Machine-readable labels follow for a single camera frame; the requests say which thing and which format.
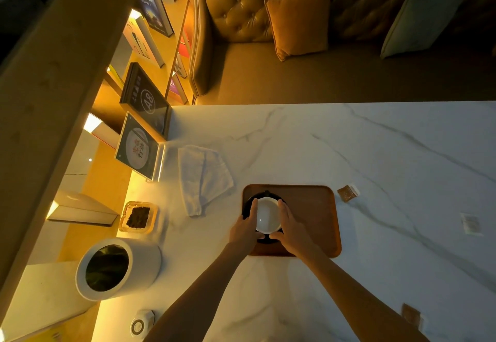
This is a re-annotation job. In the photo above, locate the orange cushion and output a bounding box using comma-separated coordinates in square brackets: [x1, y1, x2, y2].
[264, 0, 334, 62]

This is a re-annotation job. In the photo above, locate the brown tea packet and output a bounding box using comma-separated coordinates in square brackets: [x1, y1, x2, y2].
[337, 184, 360, 203]
[401, 303, 424, 330]

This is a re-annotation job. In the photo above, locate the blue book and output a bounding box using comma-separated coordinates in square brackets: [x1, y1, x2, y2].
[135, 0, 174, 38]

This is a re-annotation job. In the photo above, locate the wooden shelf beam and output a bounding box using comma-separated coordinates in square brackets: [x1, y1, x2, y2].
[0, 0, 150, 321]

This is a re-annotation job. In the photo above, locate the black box with round print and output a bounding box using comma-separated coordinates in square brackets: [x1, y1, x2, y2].
[119, 62, 173, 142]

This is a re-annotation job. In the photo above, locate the clear acrylic sign stand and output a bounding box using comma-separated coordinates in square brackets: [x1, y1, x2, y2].
[114, 111, 167, 183]

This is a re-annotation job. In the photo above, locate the brown wooden tray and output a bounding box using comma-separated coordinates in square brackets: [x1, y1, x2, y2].
[242, 184, 342, 258]

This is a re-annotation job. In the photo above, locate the brown tufted leather sofa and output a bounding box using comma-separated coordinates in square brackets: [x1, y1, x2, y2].
[189, 0, 496, 106]

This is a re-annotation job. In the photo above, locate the person's right forearm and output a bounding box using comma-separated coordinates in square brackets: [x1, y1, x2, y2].
[296, 245, 431, 342]

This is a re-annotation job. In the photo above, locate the person's right hand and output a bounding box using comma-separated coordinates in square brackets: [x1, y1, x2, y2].
[269, 199, 315, 258]

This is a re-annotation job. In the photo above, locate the white folded cloth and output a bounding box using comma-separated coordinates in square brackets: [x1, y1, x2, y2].
[177, 144, 235, 217]

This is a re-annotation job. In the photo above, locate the white illustrated book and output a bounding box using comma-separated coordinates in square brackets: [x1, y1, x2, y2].
[122, 9, 166, 69]

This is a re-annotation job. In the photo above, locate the person's left hand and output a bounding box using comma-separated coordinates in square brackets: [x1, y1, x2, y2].
[228, 198, 260, 255]

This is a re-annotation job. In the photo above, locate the person's left forearm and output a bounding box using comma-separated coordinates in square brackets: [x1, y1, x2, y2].
[143, 243, 249, 342]

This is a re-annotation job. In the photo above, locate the pink book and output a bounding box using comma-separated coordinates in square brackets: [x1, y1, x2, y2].
[167, 72, 189, 105]

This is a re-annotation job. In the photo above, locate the pale green cushion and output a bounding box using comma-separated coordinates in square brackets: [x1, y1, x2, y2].
[380, 0, 473, 59]

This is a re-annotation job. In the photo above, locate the black round saucer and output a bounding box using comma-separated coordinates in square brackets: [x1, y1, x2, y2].
[242, 191, 288, 245]

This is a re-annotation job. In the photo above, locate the white device with round ring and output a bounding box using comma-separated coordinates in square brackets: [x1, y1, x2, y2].
[129, 309, 156, 339]

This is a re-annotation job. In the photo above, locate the glass dish of tea leaves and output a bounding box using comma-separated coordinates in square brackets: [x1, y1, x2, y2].
[118, 201, 159, 235]

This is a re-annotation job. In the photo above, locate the white angled box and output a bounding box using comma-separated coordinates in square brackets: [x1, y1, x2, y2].
[46, 189, 119, 226]

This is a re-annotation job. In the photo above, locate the white cylindrical bin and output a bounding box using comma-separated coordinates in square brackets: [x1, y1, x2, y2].
[75, 237, 162, 302]

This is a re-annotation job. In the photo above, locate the white ceramic bowl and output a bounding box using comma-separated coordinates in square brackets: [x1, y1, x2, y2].
[256, 197, 282, 235]

